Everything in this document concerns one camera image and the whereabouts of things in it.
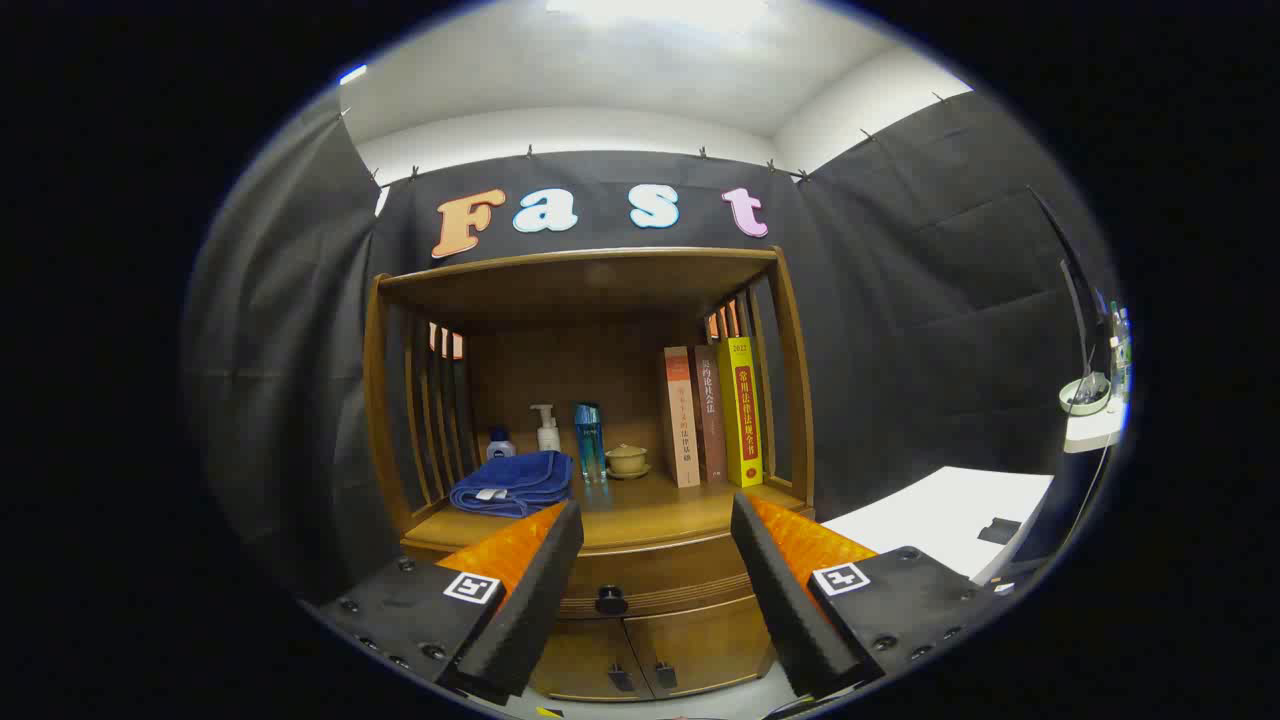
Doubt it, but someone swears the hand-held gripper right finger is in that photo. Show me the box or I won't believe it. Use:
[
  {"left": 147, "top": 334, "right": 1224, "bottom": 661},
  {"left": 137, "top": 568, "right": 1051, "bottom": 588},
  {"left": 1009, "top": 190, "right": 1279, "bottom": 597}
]
[{"left": 730, "top": 492, "right": 1011, "bottom": 701}]

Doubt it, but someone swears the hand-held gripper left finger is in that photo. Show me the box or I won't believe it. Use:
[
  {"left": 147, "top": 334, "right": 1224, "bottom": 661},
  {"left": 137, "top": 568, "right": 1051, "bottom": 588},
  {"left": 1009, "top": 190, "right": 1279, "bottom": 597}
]
[{"left": 305, "top": 500, "right": 585, "bottom": 706}]

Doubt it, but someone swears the wooden drawer with black knob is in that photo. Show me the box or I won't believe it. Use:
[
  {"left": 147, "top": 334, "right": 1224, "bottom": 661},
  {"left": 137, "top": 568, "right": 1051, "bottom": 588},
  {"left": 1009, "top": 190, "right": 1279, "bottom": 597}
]
[{"left": 555, "top": 533, "right": 761, "bottom": 619}]

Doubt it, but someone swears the wooden cabinet door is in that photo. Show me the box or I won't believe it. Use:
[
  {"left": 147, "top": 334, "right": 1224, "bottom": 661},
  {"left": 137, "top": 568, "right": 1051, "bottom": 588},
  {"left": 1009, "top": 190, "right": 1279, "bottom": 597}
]
[
  {"left": 625, "top": 597, "right": 776, "bottom": 698},
  {"left": 530, "top": 620, "right": 651, "bottom": 701}
]

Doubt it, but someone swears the wooden countertop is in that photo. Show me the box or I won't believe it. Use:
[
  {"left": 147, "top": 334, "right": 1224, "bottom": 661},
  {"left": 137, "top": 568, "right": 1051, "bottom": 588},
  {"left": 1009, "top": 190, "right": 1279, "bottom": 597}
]
[{"left": 400, "top": 465, "right": 811, "bottom": 556}]

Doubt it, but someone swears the wooden cabinet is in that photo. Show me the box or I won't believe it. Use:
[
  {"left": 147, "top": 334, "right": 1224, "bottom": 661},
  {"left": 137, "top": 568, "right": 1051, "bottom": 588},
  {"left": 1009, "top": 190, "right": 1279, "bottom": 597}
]
[{"left": 362, "top": 246, "right": 816, "bottom": 703}]

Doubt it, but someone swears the blue folded towel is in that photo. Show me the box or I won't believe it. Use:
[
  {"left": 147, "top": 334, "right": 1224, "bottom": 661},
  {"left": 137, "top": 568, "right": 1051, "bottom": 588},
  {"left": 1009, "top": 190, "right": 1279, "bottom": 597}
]
[{"left": 449, "top": 450, "right": 575, "bottom": 518}]

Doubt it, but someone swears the white table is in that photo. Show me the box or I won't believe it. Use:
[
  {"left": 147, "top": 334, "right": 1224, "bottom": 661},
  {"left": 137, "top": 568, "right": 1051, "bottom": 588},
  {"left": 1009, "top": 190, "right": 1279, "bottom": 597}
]
[{"left": 820, "top": 466, "right": 1056, "bottom": 583}]

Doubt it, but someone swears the tall clear blue bottle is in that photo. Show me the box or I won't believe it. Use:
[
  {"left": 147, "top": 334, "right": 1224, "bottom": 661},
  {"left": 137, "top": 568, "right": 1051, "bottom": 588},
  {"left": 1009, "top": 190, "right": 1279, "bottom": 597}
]
[{"left": 573, "top": 402, "right": 608, "bottom": 485}]

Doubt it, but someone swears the beige lidded teacup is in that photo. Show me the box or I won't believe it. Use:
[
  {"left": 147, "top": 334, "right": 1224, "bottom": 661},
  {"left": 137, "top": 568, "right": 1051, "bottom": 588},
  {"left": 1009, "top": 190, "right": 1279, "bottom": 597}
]
[{"left": 604, "top": 443, "right": 653, "bottom": 481}]

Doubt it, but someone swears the yellow book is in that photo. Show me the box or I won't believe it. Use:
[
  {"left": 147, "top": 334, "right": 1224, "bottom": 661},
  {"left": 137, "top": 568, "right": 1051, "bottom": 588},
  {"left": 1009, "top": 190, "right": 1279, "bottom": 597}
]
[{"left": 716, "top": 337, "right": 765, "bottom": 489}]

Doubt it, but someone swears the brown book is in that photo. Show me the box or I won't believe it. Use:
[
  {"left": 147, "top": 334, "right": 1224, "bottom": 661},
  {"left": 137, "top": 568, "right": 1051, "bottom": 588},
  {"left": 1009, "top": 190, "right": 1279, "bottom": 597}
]
[{"left": 693, "top": 345, "right": 729, "bottom": 484}]

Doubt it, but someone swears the beige book with orange band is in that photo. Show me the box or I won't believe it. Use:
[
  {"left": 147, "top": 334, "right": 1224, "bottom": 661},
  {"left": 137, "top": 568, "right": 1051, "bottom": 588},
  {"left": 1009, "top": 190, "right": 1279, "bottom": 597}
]
[{"left": 663, "top": 346, "right": 702, "bottom": 489}]

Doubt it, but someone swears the white side shelf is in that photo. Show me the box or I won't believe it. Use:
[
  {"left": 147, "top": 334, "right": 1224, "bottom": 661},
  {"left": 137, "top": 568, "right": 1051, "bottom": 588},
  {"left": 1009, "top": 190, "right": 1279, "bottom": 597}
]
[{"left": 1063, "top": 400, "right": 1129, "bottom": 453}]

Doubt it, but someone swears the pale green round stand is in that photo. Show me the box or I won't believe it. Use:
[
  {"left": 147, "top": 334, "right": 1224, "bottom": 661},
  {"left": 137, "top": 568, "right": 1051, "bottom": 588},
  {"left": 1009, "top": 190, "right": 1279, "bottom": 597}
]
[{"left": 1059, "top": 372, "right": 1111, "bottom": 416}]

